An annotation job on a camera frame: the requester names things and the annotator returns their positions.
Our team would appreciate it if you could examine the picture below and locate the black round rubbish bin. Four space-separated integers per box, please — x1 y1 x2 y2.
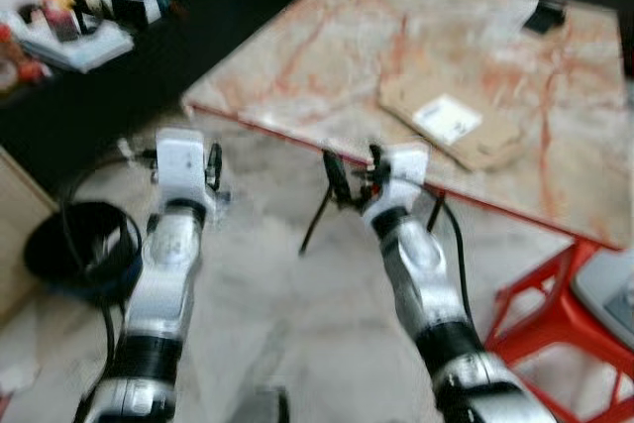
23 200 146 307

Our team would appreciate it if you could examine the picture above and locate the marble table with red edge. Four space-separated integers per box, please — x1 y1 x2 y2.
181 0 627 256

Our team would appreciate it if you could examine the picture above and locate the flat brown cardboard with label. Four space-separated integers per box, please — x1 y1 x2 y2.
377 74 526 172

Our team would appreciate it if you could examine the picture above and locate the white flat tray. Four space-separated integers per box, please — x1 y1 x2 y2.
0 9 136 74

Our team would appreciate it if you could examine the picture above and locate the black white device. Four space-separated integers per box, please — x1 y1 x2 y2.
107 0 167 30

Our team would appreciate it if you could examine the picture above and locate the light wooden board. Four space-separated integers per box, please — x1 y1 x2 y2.
0 144 57 327

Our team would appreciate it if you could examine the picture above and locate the small black object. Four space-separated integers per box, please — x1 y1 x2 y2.
523 0 569 37

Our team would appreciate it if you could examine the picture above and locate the grey white appliance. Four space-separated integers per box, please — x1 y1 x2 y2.
573 248 634 348

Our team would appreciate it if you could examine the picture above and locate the red plastic stool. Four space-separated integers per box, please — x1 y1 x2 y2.
483 238 634 423

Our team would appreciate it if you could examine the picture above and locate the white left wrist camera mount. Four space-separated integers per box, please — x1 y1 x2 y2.
156 128 221 208

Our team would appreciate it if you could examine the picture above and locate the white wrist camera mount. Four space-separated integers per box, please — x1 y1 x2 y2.
380 142 433 212
156 128 221 208

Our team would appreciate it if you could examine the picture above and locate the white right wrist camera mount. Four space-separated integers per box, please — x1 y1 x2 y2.
380 142 433 212

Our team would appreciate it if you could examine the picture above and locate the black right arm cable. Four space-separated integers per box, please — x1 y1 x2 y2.
428 195 476 340

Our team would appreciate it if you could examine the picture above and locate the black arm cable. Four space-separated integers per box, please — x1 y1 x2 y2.
428 195 476 340
57 150 161 423

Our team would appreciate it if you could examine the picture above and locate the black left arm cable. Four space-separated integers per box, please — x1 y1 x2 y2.
57 150 161 423

